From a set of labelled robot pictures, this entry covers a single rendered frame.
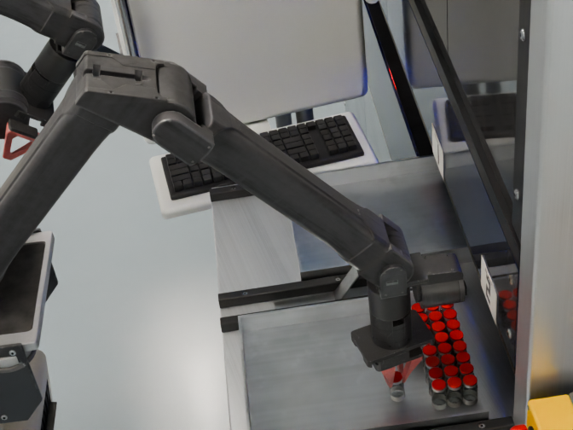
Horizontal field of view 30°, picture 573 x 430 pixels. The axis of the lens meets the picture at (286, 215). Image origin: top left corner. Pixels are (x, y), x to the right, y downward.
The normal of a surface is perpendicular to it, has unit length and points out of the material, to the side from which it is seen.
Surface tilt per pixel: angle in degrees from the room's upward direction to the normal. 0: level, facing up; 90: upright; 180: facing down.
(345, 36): 90
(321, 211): 92
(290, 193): 92
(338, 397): 0
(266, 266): 0
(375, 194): 0
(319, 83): 90
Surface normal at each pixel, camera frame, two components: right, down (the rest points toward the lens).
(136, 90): 0.25, -0.73
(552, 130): 0.11, 0.62
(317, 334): -0.11, -0.76
